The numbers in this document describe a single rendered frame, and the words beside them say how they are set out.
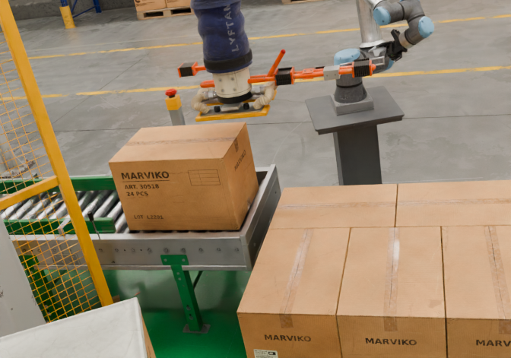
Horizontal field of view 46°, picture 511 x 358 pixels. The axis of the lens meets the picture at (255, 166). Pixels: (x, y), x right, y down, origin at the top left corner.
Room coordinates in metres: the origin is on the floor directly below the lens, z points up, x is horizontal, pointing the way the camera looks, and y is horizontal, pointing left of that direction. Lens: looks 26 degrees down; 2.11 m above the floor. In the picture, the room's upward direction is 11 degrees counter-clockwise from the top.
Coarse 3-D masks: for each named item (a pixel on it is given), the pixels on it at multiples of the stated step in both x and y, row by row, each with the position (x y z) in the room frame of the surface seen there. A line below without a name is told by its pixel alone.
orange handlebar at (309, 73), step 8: (296, 72) 2.66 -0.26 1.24; (304, 72) 2.62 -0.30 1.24; (312, 72) 2.60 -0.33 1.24; (320, 72) 2.59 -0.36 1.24; (344, 72) 2.56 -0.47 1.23; (208, 80) 2.79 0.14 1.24; (248, 80) 2.69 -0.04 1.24; (256, 80) 2.67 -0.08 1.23; (264, 80) 2.66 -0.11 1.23; (272, 80) 2.65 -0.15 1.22
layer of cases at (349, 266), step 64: (320, 192) 2.75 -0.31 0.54; (384, 192) 2.62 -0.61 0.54; (448, 192) 2.51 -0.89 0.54; (320, 256) 2.19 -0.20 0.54; (384, 256) 2.11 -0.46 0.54; (448, 256) 2.03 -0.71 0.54; (256, 320) 1.91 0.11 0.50; (320, 320) 1.83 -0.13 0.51; (384, 320) 1.75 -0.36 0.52; (448, 320) 1.68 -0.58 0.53
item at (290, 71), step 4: (276, 68) 2.70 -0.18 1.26; (280, 68) 2.71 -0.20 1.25; (284, 68) 2.71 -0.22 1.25; (288, 68) 2.70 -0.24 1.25; (292, 68) 2.66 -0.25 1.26; (276, 72) 2.67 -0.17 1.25; (280, 72) 2.68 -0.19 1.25; (284, 72) 2.66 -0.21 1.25; (288, 72) 2.65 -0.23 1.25; (292, 72) 2.63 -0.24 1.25; (276, 76) 2.63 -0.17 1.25; (280, 76) 2.62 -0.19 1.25; (284, 76) 2.61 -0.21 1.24; (288, 76) 2.61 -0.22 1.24; (292, 76) 2.62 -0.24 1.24; (276, 80) 2.63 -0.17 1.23; (280, 80) 2.63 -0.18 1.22; (284, 80) 2.62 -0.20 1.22; (288, 80) 2.62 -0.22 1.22; (292, 80) 2.61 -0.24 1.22; (276, 84) 2.64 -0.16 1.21; (280, 84) 2.62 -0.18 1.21; (284, 84) 2.62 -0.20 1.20
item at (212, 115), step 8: (248, 104) 2.61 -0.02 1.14; (200, 112) 2.70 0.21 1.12; (208, 112) 2.67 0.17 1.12; (216, 112) 2.65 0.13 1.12; (224, 112) 2.63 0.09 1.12; (232, 112) 2.61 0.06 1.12; (240, 112) 2.60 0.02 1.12; (248, 112) 2.58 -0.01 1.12; (256, 112) 2.56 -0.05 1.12; (264, 112) 2.55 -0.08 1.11; (200, 120) 2.64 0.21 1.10; (208, 120) 2.63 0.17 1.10
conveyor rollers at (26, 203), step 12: (84, 192) 3.36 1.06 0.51; (96, 192) 3.30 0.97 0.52; (108, 192) 3.26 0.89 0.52; (24, 204) 3.27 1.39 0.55; (36, 204) 3.23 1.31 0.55; (60, 204) 3.25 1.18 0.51; (84, 204) 3.17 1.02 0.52; (96, 204) 3.12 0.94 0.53; (108, 204) 3.08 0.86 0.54; (120, 204) 3.04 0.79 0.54; (252, 204) 2.75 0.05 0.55; (12, 216) 3.15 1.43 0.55; (24, 216) 3.12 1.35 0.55; (36, 216) 3.17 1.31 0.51; (48, 216) 3.12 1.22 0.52; (60, 216) 3.08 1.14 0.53; (84, 216) 3.00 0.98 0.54; (96, 216) 2.96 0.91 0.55; (108, 216) 2.92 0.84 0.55; (120, 228) 2.80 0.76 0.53; (240, 228) 2.55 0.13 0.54
